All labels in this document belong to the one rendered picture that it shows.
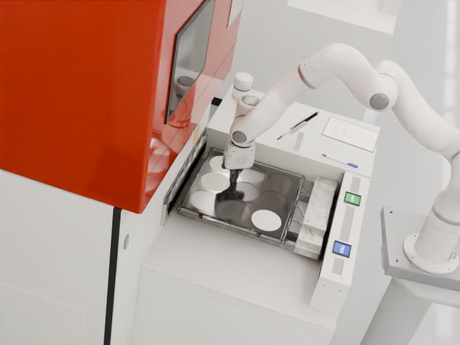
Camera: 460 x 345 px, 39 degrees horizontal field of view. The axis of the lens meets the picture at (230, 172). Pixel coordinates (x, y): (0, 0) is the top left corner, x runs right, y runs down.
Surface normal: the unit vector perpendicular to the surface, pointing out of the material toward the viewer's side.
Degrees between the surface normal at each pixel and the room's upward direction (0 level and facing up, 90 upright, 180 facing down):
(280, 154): 90
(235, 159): 90
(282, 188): 0
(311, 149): 0
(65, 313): 90
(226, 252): 0
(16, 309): 90
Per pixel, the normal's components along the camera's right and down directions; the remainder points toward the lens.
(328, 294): -0.28, 0.57
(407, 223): 0.17, -0.79
